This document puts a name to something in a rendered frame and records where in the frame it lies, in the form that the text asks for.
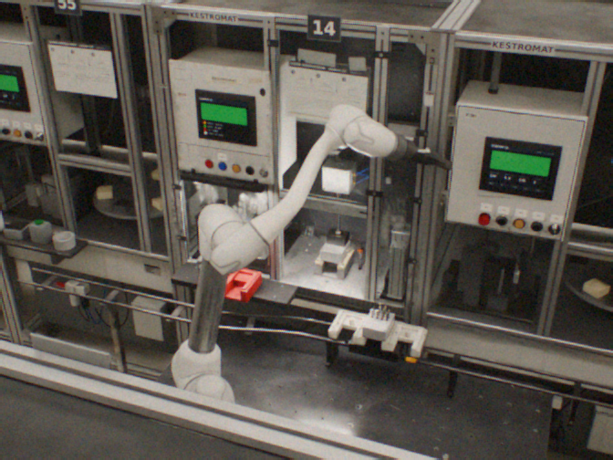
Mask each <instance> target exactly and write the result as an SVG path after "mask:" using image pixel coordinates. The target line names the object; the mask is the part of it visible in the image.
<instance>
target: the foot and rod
mask: <svg viewBox="0 0 613 460"><path fill-rule="evenodd" d="M340 221H341V214H337V227H335V229H333V228H330V230H329V231H328V232H327V244H329V245H333V246H343V247H345V246H346V244H347V243H348V238H349V231H344V230H340Z"/></svg>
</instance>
